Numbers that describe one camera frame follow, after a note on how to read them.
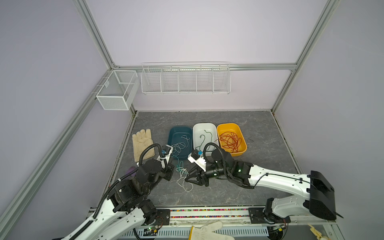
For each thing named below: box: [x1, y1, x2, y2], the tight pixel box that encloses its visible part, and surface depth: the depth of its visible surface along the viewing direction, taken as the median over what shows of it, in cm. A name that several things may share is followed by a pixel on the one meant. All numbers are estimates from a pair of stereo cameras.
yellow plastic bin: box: [217, 123, 248, 157], surface depth 104 cm
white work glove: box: [191, 221, 235, 240], surface depth 71 cm
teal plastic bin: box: [168, 126, 193, 160], surface depth 103 cm
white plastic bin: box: [193, 123, 219, 152], surface depth 104 cm
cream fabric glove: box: [132, 128, 156, 163], surface depth 106 cm
